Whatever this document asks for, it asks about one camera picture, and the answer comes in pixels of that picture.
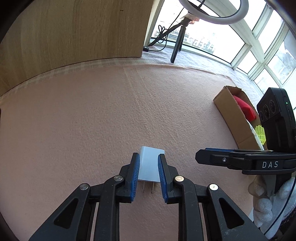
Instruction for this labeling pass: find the large wooden board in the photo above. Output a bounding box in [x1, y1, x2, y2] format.
[1, 1, 153, 93]

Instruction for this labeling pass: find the red fabric pouch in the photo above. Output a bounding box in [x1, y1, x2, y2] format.
[233, 95, 257, 121]

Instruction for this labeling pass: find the black tripod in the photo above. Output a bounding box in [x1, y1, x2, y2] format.
[145, 13, 200, 63]

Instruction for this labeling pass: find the white ring light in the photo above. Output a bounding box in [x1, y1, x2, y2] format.
[179, 0, 249, 25]

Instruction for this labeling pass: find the yellow plastic shuttlecock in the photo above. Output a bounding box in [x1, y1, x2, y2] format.
[254, 125, 266, 145]

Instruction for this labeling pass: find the white gloved right hand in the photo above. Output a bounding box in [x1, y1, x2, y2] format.
[248, 176, 295, 240]

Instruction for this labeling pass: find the black camera box right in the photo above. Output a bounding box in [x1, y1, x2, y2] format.
[256, 87, 295, 153]

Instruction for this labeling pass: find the cardboard box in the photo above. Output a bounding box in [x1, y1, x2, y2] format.
[213, 86, 267, 150]

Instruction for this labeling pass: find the white USB wall charger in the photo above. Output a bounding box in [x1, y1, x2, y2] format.
[138, 146, 165, 194]

